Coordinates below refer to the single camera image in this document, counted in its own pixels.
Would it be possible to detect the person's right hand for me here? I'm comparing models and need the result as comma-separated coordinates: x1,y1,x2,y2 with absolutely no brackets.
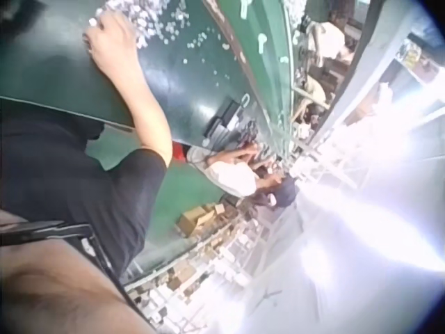
82,14,142,77

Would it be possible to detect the storage shelf with goods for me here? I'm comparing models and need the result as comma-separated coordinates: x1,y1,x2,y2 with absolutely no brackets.
124,205,279,331

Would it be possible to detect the cardboard boxes heap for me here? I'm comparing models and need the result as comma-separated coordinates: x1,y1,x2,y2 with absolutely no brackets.
177,203,227,237

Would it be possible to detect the red stool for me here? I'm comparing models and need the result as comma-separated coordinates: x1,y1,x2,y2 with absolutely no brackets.
172,141,188,164

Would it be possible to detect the black machine box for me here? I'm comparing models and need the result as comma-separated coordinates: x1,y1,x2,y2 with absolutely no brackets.
204,99,250,140

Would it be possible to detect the green conveyor belt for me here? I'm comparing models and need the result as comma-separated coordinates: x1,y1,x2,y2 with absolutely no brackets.
208,0,303,157

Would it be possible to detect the heap of small white parts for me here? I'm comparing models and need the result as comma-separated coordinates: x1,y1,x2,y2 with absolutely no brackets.
93,0,191,49

